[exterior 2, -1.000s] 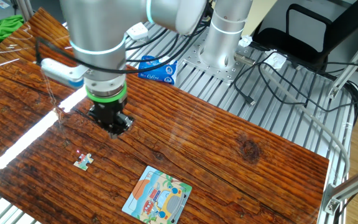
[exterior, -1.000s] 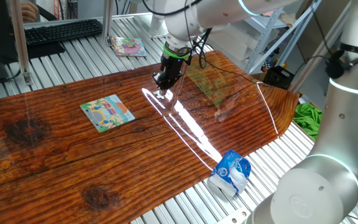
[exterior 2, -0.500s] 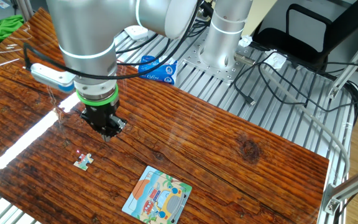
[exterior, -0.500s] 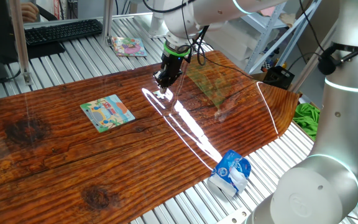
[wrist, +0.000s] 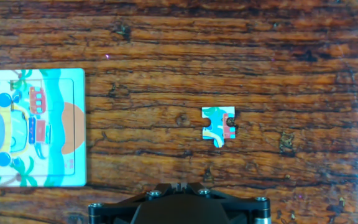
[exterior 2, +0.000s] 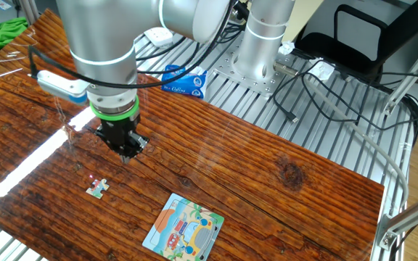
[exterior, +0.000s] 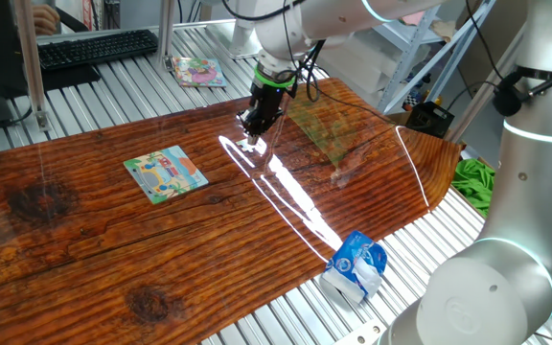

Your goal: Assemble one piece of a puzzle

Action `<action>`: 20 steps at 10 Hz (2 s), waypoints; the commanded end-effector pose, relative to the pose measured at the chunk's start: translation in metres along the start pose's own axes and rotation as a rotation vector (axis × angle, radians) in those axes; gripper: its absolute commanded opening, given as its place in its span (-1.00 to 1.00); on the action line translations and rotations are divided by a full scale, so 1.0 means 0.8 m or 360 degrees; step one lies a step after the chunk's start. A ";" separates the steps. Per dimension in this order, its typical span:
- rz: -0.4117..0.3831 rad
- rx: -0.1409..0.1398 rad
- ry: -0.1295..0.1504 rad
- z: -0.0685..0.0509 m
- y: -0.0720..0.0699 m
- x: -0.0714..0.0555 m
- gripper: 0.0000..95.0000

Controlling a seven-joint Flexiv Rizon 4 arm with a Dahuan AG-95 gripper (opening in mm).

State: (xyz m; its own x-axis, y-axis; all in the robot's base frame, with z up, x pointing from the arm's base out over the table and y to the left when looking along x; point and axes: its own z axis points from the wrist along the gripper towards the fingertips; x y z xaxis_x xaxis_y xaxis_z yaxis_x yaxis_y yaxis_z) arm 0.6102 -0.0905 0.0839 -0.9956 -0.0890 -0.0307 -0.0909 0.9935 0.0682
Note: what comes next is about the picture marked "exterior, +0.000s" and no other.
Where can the black keyboard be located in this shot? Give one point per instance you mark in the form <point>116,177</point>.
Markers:
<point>96,48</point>

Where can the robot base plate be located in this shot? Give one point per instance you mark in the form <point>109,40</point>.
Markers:
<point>364,333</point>

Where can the puzzle piece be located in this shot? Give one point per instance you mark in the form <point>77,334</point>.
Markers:
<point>249,147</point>

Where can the black sleeved forearm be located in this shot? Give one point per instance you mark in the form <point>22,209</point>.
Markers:
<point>72,21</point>

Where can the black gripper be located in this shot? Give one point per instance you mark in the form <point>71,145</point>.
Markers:
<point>266,103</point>

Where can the aluminium frame post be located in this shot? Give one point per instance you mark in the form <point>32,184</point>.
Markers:
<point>166,33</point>
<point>31,62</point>

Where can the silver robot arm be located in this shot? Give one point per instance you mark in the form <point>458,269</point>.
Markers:
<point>520,191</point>

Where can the white shelf rack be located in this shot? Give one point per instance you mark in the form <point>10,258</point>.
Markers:
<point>407,48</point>

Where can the car picture puzzle board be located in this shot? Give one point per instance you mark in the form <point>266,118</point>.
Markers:
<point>166,175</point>

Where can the blue tissue pack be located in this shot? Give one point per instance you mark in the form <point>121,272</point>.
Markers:
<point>352,261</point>

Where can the wood grain mat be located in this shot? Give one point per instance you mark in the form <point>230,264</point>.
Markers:
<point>113,249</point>

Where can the green cloth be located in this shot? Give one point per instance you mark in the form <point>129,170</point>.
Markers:
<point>475,184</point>

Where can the black box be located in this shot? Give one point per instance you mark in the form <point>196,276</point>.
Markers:
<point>429,119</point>

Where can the person's bare hand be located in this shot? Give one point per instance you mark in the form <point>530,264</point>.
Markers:
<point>46,20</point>

